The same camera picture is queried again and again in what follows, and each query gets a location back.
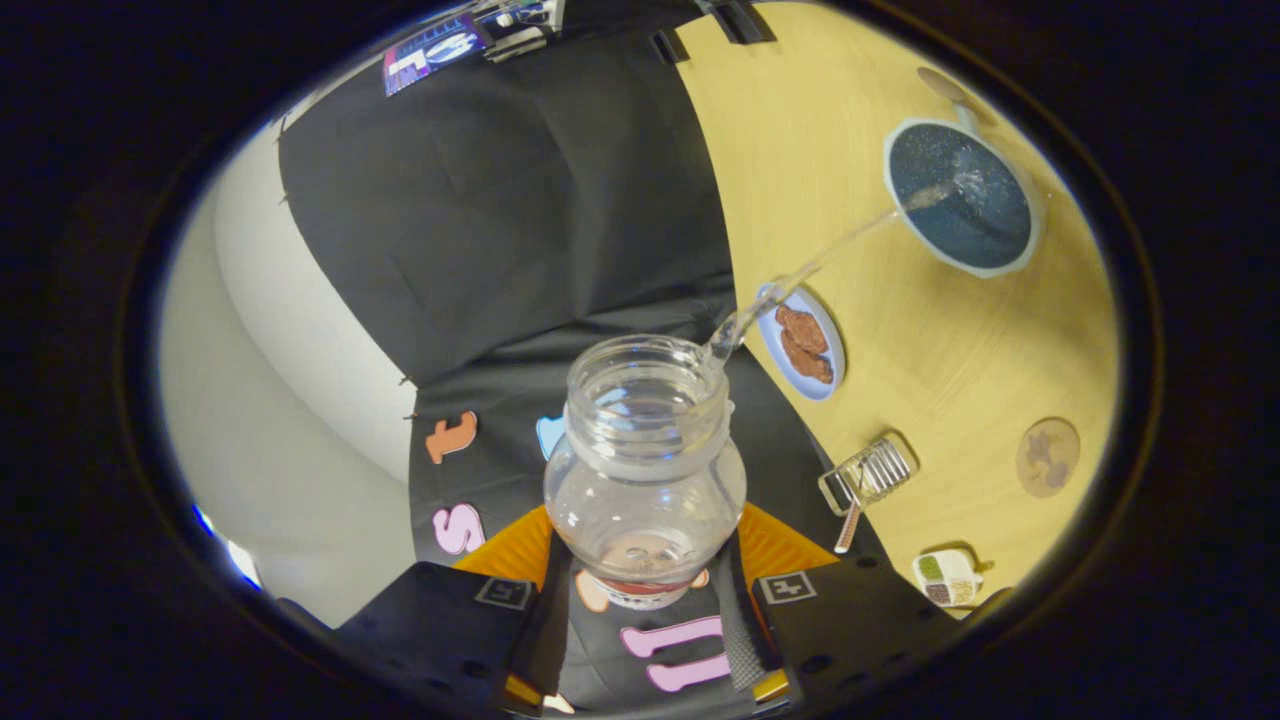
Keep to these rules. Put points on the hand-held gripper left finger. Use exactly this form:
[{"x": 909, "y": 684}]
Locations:
[{"x": 553, "y": 625}]

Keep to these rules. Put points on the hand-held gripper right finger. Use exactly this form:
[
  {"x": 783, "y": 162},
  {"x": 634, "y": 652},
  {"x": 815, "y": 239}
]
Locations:
[{"x": 738, "y": 640}]

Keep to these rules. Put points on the clear glass bottle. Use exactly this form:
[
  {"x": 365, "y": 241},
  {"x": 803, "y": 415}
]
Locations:
[{"x": 640, "y": 480}]

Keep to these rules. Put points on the round wooden coaster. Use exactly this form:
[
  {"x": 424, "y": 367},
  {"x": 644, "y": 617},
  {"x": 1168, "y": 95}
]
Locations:
[{"x": 1048, "y": 458}]

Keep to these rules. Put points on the small ribbed clear glass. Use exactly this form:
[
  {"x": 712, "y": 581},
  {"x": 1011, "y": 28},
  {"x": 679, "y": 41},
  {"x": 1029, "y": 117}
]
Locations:
[{"x": 870, "y": 472}]

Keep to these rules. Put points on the white divided dish with grains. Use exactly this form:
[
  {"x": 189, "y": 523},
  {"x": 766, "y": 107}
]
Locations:
[{"x": 947, "y": 578}]

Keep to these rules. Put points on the brown cookie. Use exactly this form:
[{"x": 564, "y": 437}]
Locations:
[
  {"x": 803, "y": 328},
  {"x": 812, "y": 365}
]

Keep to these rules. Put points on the wooden table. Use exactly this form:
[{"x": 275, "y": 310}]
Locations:
[{"x": 900, "y": 400}]

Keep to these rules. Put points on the light blue plate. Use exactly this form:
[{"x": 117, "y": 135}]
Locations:
[{"x": 795, "y": 296}]

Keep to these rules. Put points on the black backdrop cloth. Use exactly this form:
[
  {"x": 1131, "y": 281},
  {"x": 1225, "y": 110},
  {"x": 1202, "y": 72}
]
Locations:
[{"x": 520, "y": 200}]

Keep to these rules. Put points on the black table clamp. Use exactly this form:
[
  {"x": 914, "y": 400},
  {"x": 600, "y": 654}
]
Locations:
[
  {"x": 670, "y": 46},
  {"x": 745, "y": 20}
]

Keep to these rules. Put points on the pale metal fixture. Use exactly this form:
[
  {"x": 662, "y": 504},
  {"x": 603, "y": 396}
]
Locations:
[{"x": 525, "y": 25}]

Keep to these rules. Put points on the purple wall poster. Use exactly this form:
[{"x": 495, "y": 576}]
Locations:
[{"x": 435, "y": 55}]

